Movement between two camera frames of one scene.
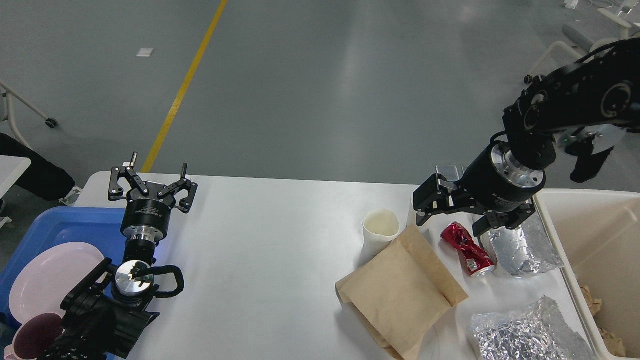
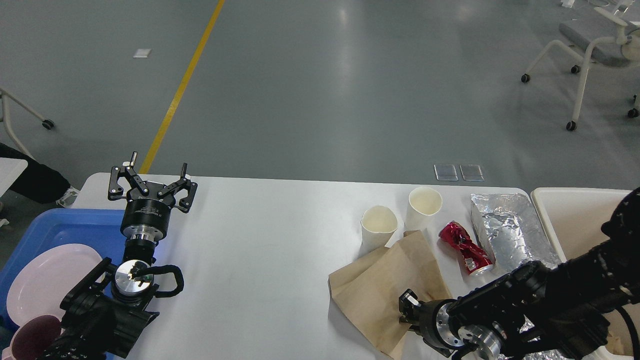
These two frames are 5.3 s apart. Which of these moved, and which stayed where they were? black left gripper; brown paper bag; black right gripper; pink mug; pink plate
Moved: black right gripper; brown paper bag
Stayed: pink mug; black left gripper; pink plate
